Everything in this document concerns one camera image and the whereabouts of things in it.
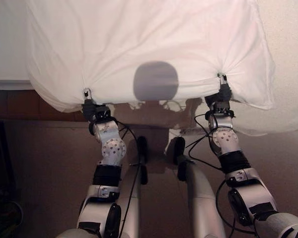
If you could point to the white textured bed cover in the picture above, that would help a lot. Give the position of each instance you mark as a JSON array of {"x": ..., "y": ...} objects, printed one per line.
[{"x": 288, "y": 74}]

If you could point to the white duvet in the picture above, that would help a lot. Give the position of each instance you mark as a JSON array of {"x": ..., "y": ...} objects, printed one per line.
[{"x": 144, "y": 37}]

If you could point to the robot silver leg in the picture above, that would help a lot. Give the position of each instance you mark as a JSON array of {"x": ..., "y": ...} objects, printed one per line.
[
  {"x": 131, "y": 198},
  {"x": 201, "y": 193}
]

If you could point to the brown wooden bed frame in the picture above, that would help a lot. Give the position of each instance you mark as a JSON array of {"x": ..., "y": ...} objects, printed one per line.
[{"x": 27, "y": 104}]

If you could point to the robot left silver leg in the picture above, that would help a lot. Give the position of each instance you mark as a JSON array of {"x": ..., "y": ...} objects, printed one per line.
[{"x": 131, "y": 198}]

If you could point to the white mattress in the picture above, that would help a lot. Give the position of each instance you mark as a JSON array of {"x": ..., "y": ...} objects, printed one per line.
[{"x": 7, "y": 42}]

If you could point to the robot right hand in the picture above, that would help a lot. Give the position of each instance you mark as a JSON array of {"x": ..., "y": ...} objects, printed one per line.
[{"x": 221, "y": 102}]

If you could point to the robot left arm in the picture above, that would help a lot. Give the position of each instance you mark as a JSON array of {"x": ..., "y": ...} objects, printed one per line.
[{"x": 111, "y": 148}]

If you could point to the dark furniture piece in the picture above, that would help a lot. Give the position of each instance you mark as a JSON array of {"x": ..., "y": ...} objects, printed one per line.
[{"x": 1, "y": 178}]

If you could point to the robot right dark foot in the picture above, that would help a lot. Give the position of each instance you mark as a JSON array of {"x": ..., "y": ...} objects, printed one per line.
[{"x": 180, "y": 151}]

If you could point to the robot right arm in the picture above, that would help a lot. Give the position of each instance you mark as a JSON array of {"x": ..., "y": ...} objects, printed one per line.
[{"x": 226, "y": 141}]

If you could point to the robot left dark foot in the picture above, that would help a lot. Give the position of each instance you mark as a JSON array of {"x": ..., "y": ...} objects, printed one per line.
[{"x": 142, "y": 148}]

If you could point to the robot right silver leg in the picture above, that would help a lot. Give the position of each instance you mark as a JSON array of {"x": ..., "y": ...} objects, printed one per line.
[{"x": 201, "y": 193}]

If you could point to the robot dark foot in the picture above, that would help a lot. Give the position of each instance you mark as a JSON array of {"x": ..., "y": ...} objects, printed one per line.
[
  {"x": 180, "y": 151},
  {"x": 142, "y": 148}
]

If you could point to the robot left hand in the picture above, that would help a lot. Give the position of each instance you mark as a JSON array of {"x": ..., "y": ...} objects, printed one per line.
[{"x": 94, "y": 111}]

